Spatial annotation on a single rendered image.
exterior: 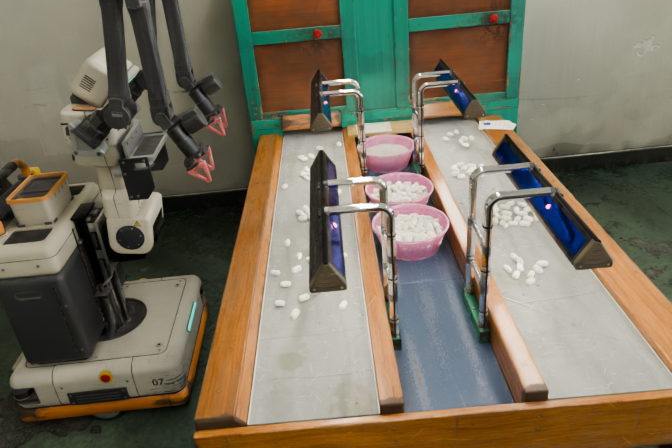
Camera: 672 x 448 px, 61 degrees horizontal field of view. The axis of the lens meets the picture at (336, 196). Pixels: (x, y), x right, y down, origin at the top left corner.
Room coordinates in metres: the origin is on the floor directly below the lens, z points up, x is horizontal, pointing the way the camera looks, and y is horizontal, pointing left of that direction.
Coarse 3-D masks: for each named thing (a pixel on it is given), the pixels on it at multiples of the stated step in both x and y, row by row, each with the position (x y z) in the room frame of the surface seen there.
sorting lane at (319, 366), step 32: (288, 160) 2.41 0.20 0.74; (288, 192) 2.07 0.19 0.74; (288, 224) 1.81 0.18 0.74; (352, 224) 1.77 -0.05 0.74; (288, 256) 1.59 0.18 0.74; (352, 256) 1.56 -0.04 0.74; (288, 288) 1.41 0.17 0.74; (352, 288) 1.38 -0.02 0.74; (288, 320) 1.26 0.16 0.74; (320, 320) 1.25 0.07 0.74; (352, 320) 1.24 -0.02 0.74; (288, 352) 1.13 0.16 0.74; (320, 352) 1.12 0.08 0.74; (352, 352) 1.11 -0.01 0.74; (256, 384) 1.03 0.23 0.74; (288, 384) 1.02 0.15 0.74; (320, 384) 1.01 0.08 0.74; (352, 384) 1.00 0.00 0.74; (256, 416) 0.93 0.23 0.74; (288, 416) 0.92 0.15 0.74; (320, 416) 0.91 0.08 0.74; (352, 416) 0.91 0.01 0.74
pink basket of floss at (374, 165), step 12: (372, 144) 2.52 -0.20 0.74; (384, 144) 2.53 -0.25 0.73; (408, 144) 2.46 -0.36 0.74; (372, 156) 2.31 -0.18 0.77; (384, 156) 2.29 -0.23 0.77; (396, 156) 2.29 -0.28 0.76; (408, 156) 2.34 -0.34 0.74; (372, 168) 2.34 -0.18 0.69; (384, 168) 2.31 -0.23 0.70; (396, 168) 2.32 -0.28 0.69
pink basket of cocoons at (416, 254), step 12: (408, 204) 1.83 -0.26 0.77; (420, 204) 1.82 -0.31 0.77; (396, 216) 1.81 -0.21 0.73; (444, 216) 1.72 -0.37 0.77; (372, 228) 1.69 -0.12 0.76; (444, 228) 1.69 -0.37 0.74; (396, 240) 1.58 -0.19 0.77; (432, 240) 1.59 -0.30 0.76; (396, 252) 1.61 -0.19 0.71; (408, 252) 1.59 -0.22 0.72; (420, 252) 1.59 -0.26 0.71; (432, 252) 1.61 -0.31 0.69
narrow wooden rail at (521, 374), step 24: (432, 168) 2.13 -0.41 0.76; (432, 192) 2.00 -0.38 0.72; (456, 216) 1.71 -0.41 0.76; (456, 240) 1.58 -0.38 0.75; (480, 264) 1.41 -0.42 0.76; (504, 312) 1.18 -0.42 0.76; (504, 336) 1.09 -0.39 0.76; (504, 360) 1.05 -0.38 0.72; (528, 360) 1.00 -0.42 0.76; (528, 384) 0.93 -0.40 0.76
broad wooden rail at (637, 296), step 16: (496, 144) 2.34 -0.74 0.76; (576, 208) 1.70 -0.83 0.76; (592, 224) 1.58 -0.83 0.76; (608, 240) 1.48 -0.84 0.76; (624, 256) 1.39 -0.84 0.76; (608, 272) 1.32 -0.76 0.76; (624, 272) 1.31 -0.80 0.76; (640, 272) 1.31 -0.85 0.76; (608, 288) 1.26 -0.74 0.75; (624, 288) 1.24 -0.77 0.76; (640, 288) 1.23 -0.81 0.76; (656, 288) 1.23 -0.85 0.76; (624, 304) 1.18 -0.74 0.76; (640, 304) 1.17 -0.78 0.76; (656, 304) 1.16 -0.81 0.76; (640, 320) 1.11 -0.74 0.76; (656, 320) 1.10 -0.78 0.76; (656, 336) 1.05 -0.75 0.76; (656, 352) 1.01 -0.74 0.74
